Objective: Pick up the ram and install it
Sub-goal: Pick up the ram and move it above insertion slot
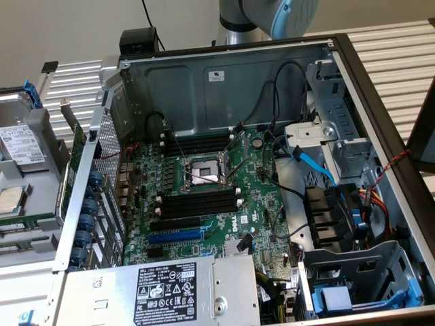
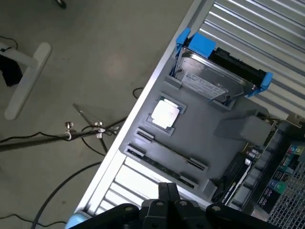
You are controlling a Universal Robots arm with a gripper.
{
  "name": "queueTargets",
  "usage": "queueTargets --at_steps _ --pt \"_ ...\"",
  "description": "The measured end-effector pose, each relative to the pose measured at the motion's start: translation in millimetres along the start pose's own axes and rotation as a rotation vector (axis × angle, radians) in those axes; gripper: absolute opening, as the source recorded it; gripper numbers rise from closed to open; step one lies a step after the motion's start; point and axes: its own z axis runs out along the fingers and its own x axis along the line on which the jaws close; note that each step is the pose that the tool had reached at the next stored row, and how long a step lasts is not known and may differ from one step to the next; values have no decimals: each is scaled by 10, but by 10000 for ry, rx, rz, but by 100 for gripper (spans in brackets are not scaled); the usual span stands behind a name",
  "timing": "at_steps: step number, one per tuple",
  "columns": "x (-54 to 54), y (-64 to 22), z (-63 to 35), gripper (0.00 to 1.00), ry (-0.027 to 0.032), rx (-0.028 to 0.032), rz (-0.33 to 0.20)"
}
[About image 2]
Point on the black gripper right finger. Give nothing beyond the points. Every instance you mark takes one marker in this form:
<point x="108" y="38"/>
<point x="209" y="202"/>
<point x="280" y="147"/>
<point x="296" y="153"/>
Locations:
<point x="183" y="214"/>

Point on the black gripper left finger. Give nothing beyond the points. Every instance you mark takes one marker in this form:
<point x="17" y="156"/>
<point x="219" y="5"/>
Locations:
<point x="152" y="214"/>

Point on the green computer motherboard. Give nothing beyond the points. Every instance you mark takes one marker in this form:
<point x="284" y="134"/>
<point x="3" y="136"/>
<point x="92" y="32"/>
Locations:
<point x="234" y="176"/>

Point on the grey plastic parts rack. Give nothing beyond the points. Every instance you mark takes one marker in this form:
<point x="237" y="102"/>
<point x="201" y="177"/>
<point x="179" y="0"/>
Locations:
<point x="202" y="133"/>

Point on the silver CPU chip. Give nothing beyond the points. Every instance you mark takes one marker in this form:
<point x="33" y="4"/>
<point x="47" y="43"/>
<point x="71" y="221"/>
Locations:
<point x="165" y="114"/>

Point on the grey metal PC case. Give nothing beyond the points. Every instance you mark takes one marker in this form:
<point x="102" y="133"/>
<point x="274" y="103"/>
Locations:
<point x="291" y="198"/>

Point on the silver hard disk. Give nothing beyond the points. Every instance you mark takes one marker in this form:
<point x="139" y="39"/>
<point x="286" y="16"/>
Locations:
<point x="214" y="81"/>

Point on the dark metal tripod stand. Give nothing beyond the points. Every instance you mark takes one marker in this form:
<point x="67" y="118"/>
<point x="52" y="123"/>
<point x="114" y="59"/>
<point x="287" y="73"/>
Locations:
<point x="35" y="140"/>

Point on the white desk leg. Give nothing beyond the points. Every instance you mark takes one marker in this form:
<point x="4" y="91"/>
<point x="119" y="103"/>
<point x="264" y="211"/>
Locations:
<point x="31" y="78"/>

